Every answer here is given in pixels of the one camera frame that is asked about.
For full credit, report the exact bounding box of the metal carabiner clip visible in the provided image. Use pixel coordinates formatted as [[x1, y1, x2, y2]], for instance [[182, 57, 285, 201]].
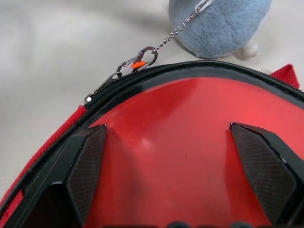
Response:
[[115, 46, 158, 75]]

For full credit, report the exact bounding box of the blue plush keychain toy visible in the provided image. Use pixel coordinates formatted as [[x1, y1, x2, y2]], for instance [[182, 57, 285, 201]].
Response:
[[168, 0, 273, 60]]

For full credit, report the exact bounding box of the red table tennis paddle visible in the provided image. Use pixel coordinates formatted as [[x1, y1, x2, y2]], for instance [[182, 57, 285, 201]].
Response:
[[23, 76, 304, 228]]

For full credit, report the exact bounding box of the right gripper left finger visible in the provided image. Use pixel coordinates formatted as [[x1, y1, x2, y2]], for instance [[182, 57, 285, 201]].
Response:
[[9, 123, 108, 228]]

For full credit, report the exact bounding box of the black red paddle case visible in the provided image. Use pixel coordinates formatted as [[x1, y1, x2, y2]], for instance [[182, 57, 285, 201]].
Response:
[[0, 60, 304, 228]]

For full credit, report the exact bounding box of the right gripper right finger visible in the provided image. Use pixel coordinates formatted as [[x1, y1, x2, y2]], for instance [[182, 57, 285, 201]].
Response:
[[229, 122, 304, 228]]

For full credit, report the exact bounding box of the silver ball chain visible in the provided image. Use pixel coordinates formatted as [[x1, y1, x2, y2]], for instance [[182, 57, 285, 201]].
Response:
[[154, 0, 214, 52]]

